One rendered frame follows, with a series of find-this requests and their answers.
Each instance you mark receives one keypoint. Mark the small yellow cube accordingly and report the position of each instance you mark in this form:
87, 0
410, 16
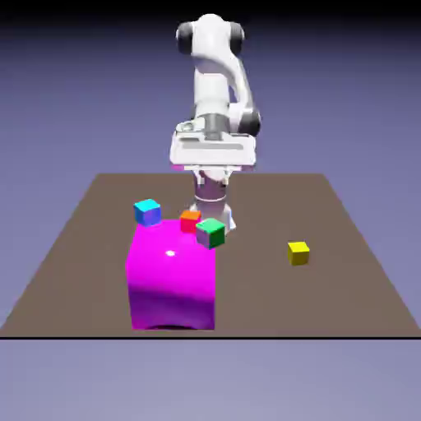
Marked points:
298, 253

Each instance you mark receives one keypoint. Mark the small blue cube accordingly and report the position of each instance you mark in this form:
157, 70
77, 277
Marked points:
147, 212

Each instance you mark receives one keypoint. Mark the small red cube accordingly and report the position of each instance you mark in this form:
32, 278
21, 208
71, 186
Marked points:
189, 222

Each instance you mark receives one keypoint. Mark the small green cube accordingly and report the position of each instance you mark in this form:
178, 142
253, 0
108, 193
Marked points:
211, 233

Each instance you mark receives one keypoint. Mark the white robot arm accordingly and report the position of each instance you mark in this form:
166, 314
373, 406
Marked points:
210, 82

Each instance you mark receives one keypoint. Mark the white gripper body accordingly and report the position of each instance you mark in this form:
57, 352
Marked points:
212, 149

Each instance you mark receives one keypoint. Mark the large magenta box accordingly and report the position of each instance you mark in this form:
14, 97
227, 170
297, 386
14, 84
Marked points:
171, 273

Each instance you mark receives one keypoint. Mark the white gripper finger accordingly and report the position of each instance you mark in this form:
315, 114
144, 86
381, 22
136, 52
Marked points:
200, 177
226, 177

